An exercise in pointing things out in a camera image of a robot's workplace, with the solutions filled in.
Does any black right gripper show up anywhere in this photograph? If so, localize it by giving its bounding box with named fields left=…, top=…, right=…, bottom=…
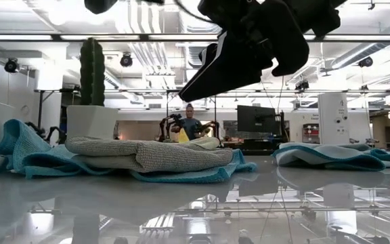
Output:
left=178, top=0, right=309, bottom=102

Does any red storage shelf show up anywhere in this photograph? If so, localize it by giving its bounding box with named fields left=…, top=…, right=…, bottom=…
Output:
left=302, top=123, right=320, bottom=144

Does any light blue microfiber towel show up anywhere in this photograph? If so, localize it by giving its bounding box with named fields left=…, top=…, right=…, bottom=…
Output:
left=272, top=142, right=390, bottom=172

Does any black ceiling camera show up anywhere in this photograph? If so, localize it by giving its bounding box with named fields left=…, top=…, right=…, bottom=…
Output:
left=4, top=58, right=20, bottom=74
left=358, top=56, right=374, bottom=68
left=119, top=53, right=134, bottom=68

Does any black monitor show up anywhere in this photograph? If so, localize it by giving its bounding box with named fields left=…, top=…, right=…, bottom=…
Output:
left=237, top=104, right=279, bottom=136

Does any white hexagonal plant pot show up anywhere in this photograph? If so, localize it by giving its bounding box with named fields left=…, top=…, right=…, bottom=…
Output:
left=66, top=104, right=119, bottom=140

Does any green cactus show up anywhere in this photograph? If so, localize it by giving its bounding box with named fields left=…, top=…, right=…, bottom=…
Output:
left=79, top=37, right=106, bottom=106

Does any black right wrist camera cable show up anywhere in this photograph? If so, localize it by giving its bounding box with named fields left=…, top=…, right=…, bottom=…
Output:
left=173, top=0, right=216, bottom=24

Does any small yellow cloth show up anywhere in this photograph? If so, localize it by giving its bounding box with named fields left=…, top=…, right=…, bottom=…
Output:
left=177, top=128, right=191, bottom=144

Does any grey microfiber towel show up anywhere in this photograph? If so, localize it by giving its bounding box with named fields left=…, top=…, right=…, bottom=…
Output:
left=64, top=136, right=234, bottom=174

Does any teal blue microfiber towel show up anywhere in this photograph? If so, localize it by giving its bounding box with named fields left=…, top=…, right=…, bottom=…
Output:
left=0, top=118, right=259, bottom=184

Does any pale green microfiber towel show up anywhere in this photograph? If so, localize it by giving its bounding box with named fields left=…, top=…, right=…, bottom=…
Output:
left=154, top=136, right=221, bottom=152

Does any white kiosk column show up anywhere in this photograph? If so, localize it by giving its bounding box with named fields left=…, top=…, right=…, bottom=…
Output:
left=318, top=92, right=351, bottom=146

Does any person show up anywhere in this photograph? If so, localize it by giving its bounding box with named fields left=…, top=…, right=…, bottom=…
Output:
left=180, top=103, right=202, bottom=142

